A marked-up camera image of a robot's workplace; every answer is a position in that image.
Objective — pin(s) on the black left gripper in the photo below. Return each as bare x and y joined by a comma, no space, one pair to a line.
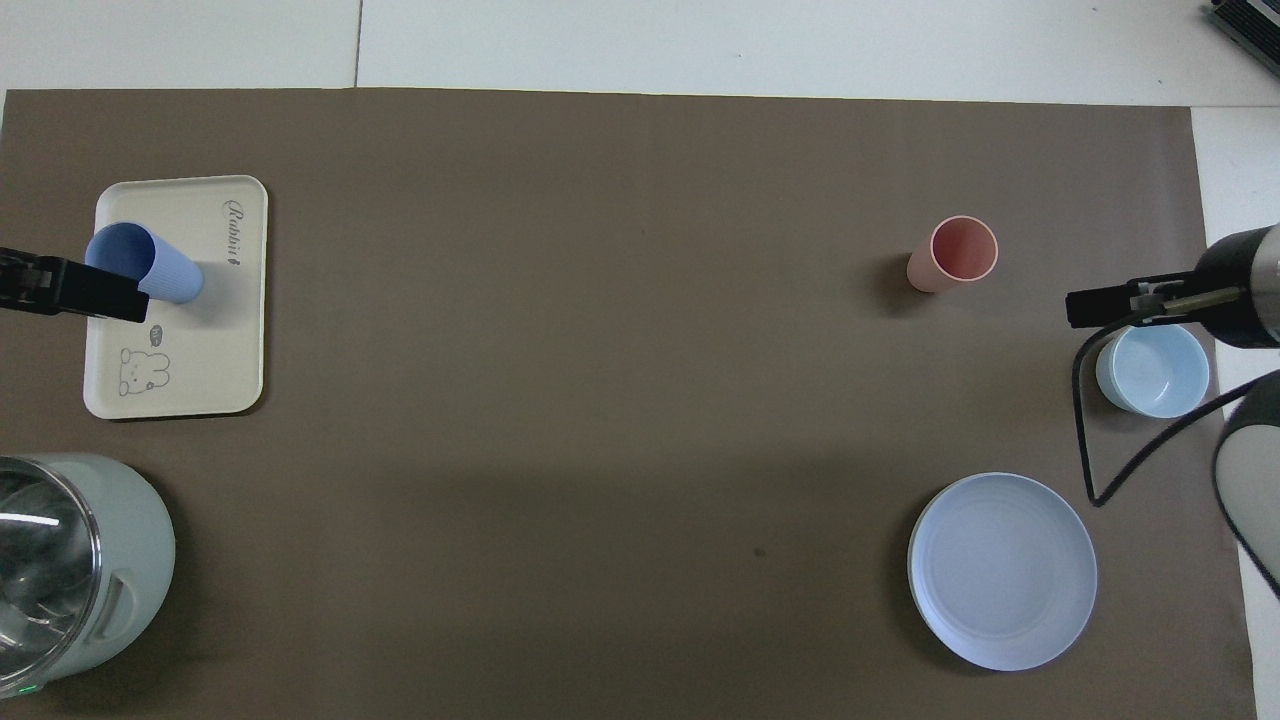
20,280

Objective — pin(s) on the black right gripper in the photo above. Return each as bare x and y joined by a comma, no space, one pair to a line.
1230,290

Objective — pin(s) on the blue ribbed cup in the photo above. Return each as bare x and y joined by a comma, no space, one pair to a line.
165,270

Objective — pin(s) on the pink cup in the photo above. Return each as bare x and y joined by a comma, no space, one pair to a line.
960,250

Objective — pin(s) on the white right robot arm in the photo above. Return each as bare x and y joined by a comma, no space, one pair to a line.
1255,470

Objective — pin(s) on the cream tray with bear print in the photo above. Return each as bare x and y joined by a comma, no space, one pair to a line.
200,360

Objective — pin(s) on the light blue bowl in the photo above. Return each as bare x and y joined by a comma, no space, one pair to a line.
1155,370

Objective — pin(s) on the mint green cooking pot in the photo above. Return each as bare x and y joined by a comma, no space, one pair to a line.
135,560

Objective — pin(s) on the glass pot lid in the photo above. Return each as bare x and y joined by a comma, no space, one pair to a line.
40,560

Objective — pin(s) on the blue round plate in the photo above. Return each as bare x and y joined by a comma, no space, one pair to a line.
1000,570

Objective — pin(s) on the dark device corner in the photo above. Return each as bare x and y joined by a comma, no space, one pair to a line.
1250,20

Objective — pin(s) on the brown table mat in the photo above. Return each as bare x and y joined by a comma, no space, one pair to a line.
600,400

